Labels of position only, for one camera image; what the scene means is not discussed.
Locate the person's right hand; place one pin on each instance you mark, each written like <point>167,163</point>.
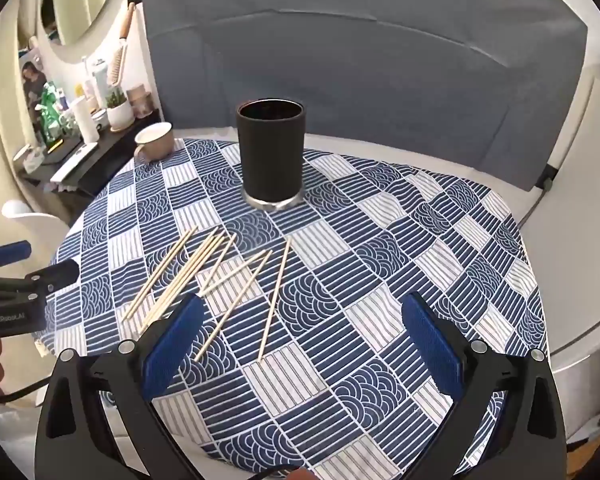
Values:
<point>300,475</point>

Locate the blue patterned tablecloth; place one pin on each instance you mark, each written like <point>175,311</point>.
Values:
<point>360,310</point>

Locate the black wall plug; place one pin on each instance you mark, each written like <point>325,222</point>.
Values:
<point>547,177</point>

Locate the white chair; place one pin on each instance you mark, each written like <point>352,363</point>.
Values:
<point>30,215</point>

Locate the white paper roll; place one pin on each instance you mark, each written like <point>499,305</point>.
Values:
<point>86,120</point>

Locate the beige ceramic cup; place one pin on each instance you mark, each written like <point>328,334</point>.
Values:
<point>155,142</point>

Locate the pile of wooden chopsticks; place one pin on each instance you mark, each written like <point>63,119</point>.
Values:
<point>274,300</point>

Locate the white spray can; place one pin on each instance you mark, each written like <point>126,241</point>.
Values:
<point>100,85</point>

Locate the black side table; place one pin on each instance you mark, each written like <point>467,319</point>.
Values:
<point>105,155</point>

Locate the black cylindrical utensil holder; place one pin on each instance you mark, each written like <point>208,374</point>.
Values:
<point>270,155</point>

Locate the oval white-framed mirror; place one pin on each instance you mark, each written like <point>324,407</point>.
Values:
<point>80,5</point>

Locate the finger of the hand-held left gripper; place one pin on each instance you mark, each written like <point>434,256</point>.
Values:
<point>55,275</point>
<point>10,251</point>

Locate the wooden hairbrush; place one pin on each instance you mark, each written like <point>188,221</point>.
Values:
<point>117,62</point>

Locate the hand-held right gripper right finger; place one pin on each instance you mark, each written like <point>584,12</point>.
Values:
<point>430,345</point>

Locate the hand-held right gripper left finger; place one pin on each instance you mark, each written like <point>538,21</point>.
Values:
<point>172,345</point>

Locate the grey fabric backdrop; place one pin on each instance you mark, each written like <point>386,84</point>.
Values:
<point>360,60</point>

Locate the small picture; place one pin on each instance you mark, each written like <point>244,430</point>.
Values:
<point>32,82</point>

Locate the green bottle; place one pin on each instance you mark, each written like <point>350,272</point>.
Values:
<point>50,115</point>

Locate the pink jar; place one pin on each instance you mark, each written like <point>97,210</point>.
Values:
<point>140,102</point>

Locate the small plant in white pot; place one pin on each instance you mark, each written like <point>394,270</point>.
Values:
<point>118,110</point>

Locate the white flat remote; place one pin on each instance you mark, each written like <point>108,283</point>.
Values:
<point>72,162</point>

